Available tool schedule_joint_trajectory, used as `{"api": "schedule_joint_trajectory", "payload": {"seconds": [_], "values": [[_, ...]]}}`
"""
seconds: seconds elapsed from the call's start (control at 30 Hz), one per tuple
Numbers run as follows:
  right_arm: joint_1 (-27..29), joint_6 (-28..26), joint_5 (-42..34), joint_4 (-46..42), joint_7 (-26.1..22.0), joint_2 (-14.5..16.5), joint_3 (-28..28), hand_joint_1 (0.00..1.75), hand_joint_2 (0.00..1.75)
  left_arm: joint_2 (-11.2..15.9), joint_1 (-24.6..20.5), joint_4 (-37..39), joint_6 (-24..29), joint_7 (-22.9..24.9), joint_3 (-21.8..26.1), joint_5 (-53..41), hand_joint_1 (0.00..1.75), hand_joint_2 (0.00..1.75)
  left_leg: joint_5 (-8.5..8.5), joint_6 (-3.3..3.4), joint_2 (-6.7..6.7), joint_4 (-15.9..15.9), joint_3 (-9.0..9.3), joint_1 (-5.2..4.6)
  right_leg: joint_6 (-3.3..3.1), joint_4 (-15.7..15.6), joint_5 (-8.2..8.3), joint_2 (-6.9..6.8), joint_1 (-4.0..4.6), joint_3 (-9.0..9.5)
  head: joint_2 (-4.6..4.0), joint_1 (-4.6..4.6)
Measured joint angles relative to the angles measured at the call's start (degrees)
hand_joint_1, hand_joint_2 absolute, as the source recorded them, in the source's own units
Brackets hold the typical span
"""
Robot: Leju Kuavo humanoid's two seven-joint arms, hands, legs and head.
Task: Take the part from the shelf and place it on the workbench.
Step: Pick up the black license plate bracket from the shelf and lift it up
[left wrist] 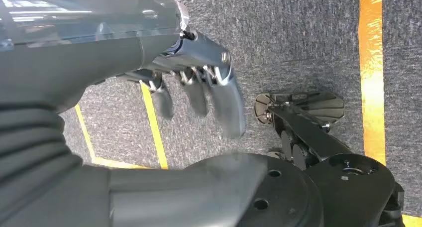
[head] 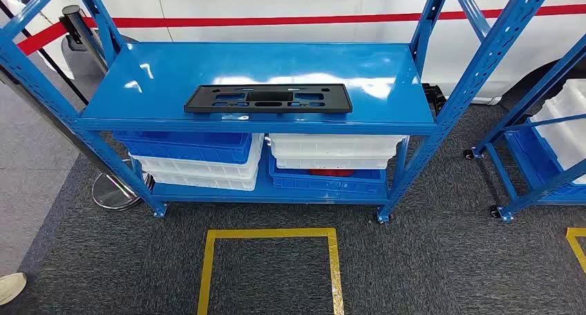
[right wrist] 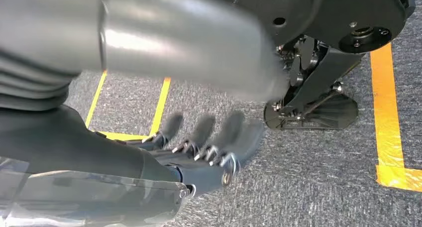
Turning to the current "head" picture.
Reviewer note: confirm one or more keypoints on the black plastic frame part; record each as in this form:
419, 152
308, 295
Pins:
201, 103

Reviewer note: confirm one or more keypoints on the blue metal shelf rack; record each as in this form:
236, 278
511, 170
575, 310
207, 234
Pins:
160, 75
512, 120

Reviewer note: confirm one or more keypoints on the red item in bin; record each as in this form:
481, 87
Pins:
332, 172

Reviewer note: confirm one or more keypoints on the red barrier belt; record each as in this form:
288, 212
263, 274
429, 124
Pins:
274, 20
41, 38

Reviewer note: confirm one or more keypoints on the white car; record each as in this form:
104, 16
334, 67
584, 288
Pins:
274, 1

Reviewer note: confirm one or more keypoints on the yellow floor tape square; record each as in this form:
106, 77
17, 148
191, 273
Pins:
576, 246
208, 271

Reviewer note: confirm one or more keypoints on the black ribbed block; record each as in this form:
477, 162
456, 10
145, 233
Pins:
434, 95

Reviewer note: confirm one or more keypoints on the stack of white bins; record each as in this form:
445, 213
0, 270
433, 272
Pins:
565, 130

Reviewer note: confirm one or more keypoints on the person's pale shoe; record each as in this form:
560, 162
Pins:
10, 287

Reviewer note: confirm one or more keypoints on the chrome base stanchion post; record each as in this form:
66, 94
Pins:
121, 191

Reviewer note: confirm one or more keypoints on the black top stanchion post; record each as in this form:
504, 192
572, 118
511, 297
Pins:
73, 17

